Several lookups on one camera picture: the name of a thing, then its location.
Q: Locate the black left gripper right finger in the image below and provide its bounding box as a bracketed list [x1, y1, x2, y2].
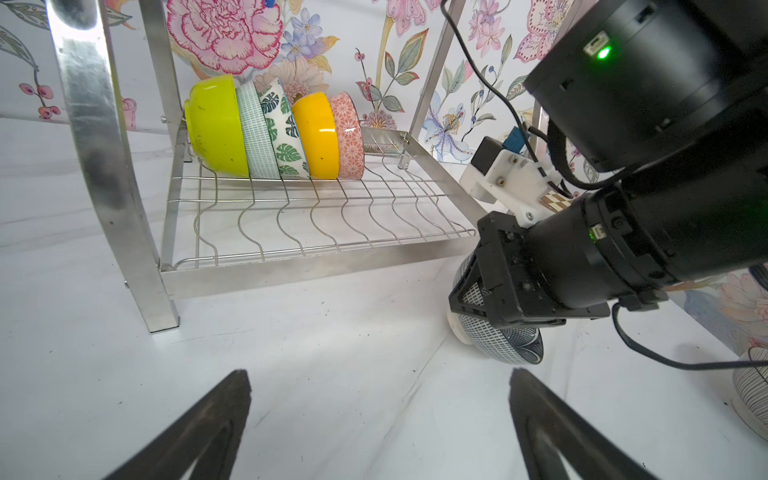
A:
[509, 368, 654, 479]

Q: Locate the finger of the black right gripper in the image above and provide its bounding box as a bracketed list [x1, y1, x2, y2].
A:
[448, 253, 486, 318]

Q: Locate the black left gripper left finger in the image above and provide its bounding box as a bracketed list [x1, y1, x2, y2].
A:
[108, 369, 251, 479]

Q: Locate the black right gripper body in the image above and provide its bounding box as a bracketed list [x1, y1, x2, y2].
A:
[476, 212, 609, 327]

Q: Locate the dark blue floral bowl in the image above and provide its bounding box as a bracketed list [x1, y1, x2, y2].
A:
[446, 254, 545, 366]

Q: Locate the black white patterned bowl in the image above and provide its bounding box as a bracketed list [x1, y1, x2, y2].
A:
[329, 92, 365, 180]

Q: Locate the pink ribbed glass bowl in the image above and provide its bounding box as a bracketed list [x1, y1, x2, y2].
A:
[732, 365, 767, 440]

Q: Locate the green leaf pattern bowl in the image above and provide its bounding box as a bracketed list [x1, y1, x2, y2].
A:
[259, 78, 310, 179]

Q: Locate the yellow plastic bowl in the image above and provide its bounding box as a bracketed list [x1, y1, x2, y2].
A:
[292, 92, 340, 180]

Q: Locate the pale teal ceramic bowl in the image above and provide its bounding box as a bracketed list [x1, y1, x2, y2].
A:
[236, 83, 281, 180]

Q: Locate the lime green plastic bowl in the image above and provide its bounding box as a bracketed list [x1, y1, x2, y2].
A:
[184, 75, 249, 178]

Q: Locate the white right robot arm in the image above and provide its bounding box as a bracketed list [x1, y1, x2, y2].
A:
[449, 1, 767, 329]

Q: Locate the stainless steel dish rack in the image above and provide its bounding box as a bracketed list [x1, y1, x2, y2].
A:
[45, 1, 486, 333]

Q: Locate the wooden chessboard box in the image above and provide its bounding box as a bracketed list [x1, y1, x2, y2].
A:
[538, 191, 571, 213]

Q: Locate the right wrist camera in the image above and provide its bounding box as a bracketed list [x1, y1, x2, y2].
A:
[459, 137, 562, 227]

